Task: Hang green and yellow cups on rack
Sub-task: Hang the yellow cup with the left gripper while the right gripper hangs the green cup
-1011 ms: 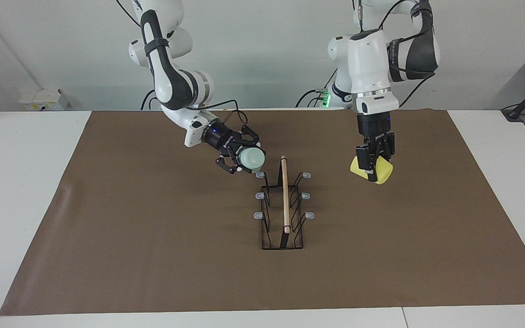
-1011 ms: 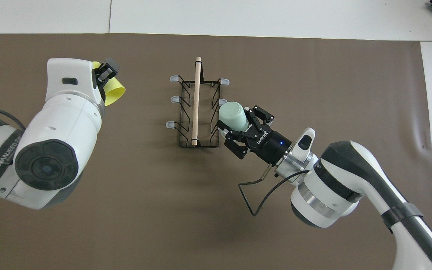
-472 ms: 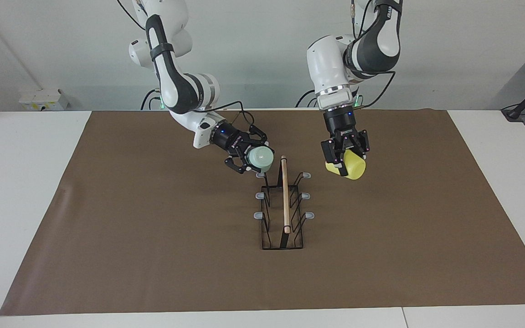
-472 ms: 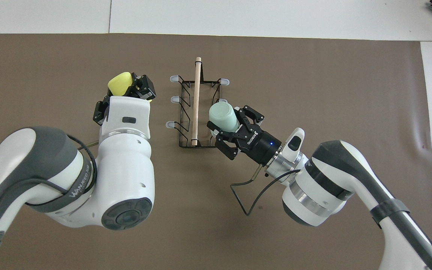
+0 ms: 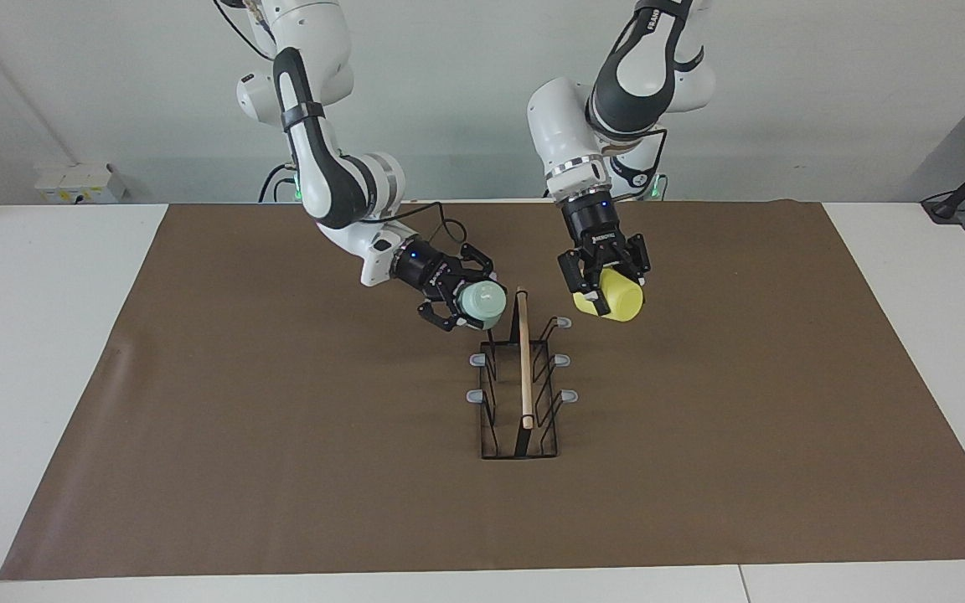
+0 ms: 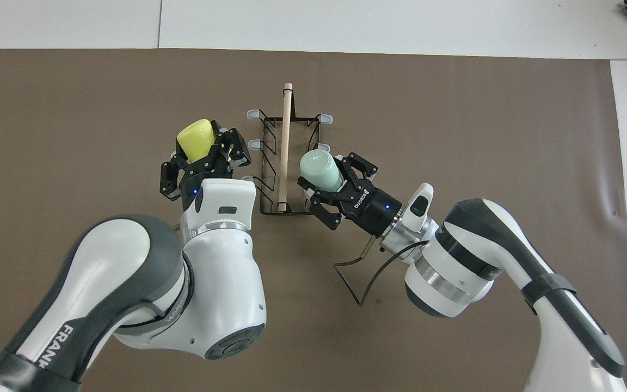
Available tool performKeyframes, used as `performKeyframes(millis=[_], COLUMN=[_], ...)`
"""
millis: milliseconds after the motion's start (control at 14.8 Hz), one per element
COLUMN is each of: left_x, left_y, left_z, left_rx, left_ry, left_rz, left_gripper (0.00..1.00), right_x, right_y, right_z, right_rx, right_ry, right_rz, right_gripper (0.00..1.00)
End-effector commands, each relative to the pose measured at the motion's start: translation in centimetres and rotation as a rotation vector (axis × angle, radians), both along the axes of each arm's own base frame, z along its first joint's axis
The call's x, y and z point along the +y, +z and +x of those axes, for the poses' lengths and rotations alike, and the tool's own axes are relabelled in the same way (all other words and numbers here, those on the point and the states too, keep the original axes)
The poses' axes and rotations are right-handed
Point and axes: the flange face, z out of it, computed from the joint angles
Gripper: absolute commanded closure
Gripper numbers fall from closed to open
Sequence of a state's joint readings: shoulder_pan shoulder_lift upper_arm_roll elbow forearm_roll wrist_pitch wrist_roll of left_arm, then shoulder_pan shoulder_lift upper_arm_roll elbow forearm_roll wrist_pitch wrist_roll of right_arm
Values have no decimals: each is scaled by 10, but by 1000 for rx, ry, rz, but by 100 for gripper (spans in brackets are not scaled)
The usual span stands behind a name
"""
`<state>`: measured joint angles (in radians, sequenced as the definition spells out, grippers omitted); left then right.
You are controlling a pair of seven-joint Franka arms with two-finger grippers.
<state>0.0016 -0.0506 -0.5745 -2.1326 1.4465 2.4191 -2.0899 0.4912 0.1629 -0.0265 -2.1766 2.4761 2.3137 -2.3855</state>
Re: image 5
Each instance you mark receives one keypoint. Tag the brown table mat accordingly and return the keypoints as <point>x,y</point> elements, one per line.
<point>281,469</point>

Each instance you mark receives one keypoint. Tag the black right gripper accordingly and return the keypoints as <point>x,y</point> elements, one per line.
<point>420,270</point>

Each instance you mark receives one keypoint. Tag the yellow plastic cup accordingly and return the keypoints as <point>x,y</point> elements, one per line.
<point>612,297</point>

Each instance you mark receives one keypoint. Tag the pale green plastic cup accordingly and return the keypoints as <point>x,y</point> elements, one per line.
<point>482,306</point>

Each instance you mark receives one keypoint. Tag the white power strip box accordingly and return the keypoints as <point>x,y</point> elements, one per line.
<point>76,184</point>

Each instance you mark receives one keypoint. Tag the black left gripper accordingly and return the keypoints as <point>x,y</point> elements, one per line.
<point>593,224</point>

